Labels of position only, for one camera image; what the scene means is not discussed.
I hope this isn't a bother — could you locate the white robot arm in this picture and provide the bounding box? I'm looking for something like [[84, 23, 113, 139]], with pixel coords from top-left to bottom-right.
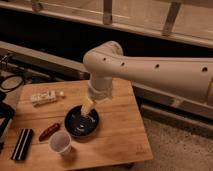
[[83, 41, 213, 119]]

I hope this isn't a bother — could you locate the black round magnifier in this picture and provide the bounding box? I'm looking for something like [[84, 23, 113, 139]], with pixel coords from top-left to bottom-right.
[[0, 75, 24, 92]]

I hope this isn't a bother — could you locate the white plastic bottle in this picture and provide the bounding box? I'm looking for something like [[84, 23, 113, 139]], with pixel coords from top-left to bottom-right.
[[30, 90, 65, 107]]

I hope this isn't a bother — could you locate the red sausage toy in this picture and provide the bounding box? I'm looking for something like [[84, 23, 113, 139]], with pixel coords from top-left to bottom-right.
[[39, 123, 60, 141]]

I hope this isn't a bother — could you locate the wooden table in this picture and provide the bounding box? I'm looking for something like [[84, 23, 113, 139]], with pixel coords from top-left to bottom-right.
[[0, 79, 153, 171]]

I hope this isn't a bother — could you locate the black equipment at left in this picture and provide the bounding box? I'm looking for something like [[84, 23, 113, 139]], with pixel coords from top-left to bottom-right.
[[0, 90, 15, 153]]

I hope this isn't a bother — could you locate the black white striped box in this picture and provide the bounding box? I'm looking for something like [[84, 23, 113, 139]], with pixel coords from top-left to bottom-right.
[[11, 129, 34, 161]]

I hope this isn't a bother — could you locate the black ceramic bowl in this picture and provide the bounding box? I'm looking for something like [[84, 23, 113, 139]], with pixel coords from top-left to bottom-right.
[[64, 105, 100, 138]]

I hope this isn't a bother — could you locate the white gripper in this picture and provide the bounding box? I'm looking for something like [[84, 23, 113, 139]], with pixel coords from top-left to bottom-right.
[[81, 80, 113, 115]]

